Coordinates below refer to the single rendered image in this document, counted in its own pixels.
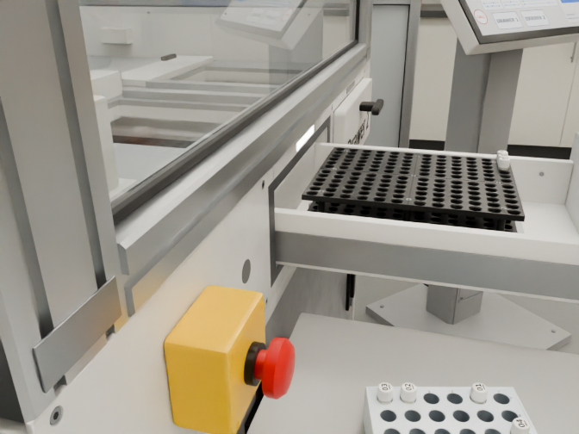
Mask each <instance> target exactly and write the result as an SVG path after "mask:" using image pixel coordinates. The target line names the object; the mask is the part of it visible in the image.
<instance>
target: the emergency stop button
mask: <svg viewBox="0 0 579 434"><path fill-rule="evenodd" d="M294 368H295V348H294V346H293V344H292V343H291V342H290V341H289V340H288V339H287V338H281V337H277V338H273V339H272V340H271V343H270V345H269V348H268V350H261V351H260V352H259V354H258V357H257V360H256V364H255V379H256V380H260V381H262V390H263V394H264V396H266V397H267V398H270V399H274V400H278V399H279V398H281V397H282V396H284V395H285V394H287V392H288V390H289V388H290V383H291V380H292V377H293V374H294Z"/></svg>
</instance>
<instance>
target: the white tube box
mask: <svg viewBox="0 0 579 434"><path fill-rule="evenodd" d="M471 388H472V387H417V393H416V399H415V402H414V403H413V404H405V403H403V402H402V399H401V390H402V387H393V389H394V390H393V398H392V401H391V403H389V404H382V403H380V402H379V401H378V398H377V389H378V387H365V394H364V431H365V434H511V426H512V423H513V420H514V419H516V418H522V419H525V420H526V421H528V423H529V424H530V431H529V434H538V433H537V432H536V430H535V428H534V426H533V424H532V421H531V420H530V418H529V416H528V415H527V413H526V410H525V408H524V407H523V405H522V403H521V401H520V398H519V396H518V394H517V393H516V392H515V390H514V387H487V388H488V394H487V399H486V401H485V403H484V404H482V405H479V404H476V403H474V402H472V401H471V397H470V393H471Z"/></svg>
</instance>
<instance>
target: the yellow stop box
mask: <svg viewBox="0 0 579 434"><path fill-rule="evenodd" d="M164 348H165V360H166V367H167V374H168V381H169V388H170V395H171V407H172V414H173V420H174V423H175V425H177V426H178V427H182V428H186V429H190V430H194V431H201V432H205V433H209V434H236V432H237V430H238V429H239V428H240V424H241V422H242V419H243V418H244V416H245V414H246V411H247V409H248V407H249V406H250V403H251V401H252V398H253V396H254V394H255V393H256V391H257V388H258V385H259V383H260V382H261V381H260V380H256V379H255V364H256V360H257V357H258V354H259V352H260V351H261V350H266V348H265V302H264V296H263V294H262V293H260V292H257V291H251V290H244V289H239V288H228V287H222V286H215V285H210V286H207V287H206V288H205V289H204V290H203V292H202V293H201V294H200V296H199V297H198V298H197V299H196V301H195V302H194V303H193V305H192V306H191V307H190V309H189V310H188V311H187V313H186V314H185V315H184V316H183V317H182V318H181V320H180V321H179V322H178V323H177V325H176V326H175V327H174V329H173V330H172V331H171V333H170V334H169V335H168V337H167V338H166V340H165V345H164Z"/></svg>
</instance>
